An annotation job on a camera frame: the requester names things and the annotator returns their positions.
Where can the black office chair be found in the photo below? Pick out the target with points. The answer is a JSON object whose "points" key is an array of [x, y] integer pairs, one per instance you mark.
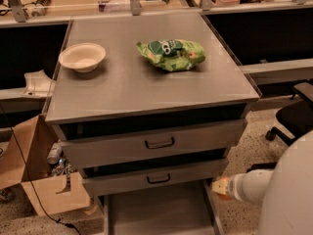
{"points": [[297, 118]]}

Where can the grey open bottom drawer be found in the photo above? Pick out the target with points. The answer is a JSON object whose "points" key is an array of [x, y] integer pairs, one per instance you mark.
{"points": [[180, 209]]}

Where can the orange can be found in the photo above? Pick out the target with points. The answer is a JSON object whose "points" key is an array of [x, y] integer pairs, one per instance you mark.
{"points": [[225, 197]]}

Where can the silver can in box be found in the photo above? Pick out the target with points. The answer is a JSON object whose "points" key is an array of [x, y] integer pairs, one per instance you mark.
{"points": [[54, 154]]}

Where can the grey middle drawer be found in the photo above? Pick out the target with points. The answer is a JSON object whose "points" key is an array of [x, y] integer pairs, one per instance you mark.
{"points": [[156, 177]]}

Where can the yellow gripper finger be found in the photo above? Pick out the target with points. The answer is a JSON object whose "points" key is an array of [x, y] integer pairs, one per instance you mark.
{"points": [[220, 185]]}

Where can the green chip bag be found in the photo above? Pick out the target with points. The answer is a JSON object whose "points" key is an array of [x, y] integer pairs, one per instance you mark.
{"points": [[172, 54]]}

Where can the brown cardboard box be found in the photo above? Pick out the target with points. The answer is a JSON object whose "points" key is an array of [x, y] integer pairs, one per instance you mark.
{"points": [[25, 163]]}

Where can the white plastic bracket part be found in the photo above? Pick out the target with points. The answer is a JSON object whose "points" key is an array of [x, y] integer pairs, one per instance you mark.
{"points": [[38, 84]]}

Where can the small purple object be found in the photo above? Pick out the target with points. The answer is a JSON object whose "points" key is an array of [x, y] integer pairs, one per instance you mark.
{"points": [[102, 6]]}

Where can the white paper bowl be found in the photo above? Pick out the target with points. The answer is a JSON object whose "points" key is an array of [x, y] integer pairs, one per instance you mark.
{"points": [[83, 57]]}

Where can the grey metal drawer cabinet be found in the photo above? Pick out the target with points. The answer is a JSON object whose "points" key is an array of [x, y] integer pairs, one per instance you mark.
{"points": [[126, 94]]}

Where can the left metal shelf post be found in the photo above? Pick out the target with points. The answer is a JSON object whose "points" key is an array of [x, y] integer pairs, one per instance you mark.
{"points": [[18, 11]]}

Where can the grey top drawer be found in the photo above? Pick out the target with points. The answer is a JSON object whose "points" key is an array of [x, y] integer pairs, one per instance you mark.
{"points": [[137, 146]]}

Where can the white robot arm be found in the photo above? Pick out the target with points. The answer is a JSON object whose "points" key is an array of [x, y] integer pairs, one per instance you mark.
{"points": [[285, 191]]}

